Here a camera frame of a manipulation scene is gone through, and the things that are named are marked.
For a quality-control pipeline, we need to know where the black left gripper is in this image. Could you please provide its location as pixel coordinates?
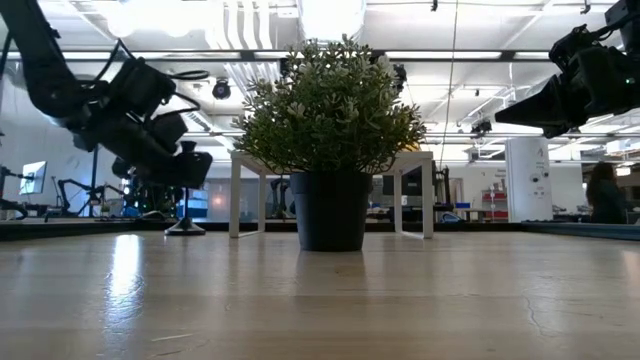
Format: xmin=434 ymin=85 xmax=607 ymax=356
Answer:
xmin=74 ymin=57 xmax=214 ymax=190

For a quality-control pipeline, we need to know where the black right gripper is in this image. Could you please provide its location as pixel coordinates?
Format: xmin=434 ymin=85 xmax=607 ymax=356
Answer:
xmin=494 ymin=23 xmax=640 ymax=140

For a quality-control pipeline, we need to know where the white round pillar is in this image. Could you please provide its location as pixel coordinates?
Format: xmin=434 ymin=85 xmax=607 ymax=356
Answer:
xmin=504 ymin=137 xmax=554 ymax=224

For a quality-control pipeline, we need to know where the person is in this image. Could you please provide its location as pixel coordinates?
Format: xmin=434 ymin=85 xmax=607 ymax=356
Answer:
xmin=584 ymin=161 xmax=629 ymax=225

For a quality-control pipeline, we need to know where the computer monitor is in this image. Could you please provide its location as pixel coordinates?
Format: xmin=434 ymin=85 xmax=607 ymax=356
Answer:
xmin=18 ymin=160 xmax=49 ymax=197

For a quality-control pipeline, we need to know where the white perforated metal shelf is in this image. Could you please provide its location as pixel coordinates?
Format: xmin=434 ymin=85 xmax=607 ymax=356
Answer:
xmin=228 ymin=149 xmax=435 ymax=240

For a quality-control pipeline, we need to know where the green artificial plant black pot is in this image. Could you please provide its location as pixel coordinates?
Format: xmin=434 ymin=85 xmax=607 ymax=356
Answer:
xmin=232 ymin=35 xmax=427 ymax=253

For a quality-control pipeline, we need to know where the black ceiling camera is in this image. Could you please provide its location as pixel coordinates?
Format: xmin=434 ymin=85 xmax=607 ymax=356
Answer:
xmin=211 ymin=77 xmax=233 ymax=101

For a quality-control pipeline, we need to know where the black table frame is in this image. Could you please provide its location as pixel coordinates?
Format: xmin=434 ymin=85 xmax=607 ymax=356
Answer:
xmin=0 ymin=217 xmax=640 ymax=243

